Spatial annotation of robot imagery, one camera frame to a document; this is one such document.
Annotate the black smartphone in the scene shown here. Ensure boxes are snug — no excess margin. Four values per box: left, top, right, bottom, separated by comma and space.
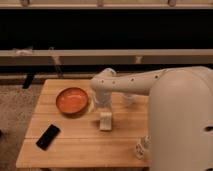
36, 124, 60, 150

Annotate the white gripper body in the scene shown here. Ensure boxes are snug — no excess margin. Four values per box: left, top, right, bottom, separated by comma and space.
95, 91, 111, 107

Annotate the wooden table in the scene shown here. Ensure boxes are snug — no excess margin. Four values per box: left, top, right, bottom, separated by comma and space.
16, 79, 148, 168

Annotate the grey horizontal rail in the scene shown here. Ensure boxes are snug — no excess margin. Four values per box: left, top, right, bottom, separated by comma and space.
0, 49, 213, 66

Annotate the clear glass cup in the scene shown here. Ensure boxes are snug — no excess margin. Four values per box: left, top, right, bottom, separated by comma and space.
122, 93, 136, 106

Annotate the white rectangular block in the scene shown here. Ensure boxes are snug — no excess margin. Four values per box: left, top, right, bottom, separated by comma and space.
99, 112, 112, 131

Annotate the orange ceramic bowl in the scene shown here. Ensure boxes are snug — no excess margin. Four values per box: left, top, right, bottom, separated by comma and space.
56, 87, 89, 114

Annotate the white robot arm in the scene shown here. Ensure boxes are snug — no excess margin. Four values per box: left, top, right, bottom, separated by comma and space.
91, 66, 213, 171

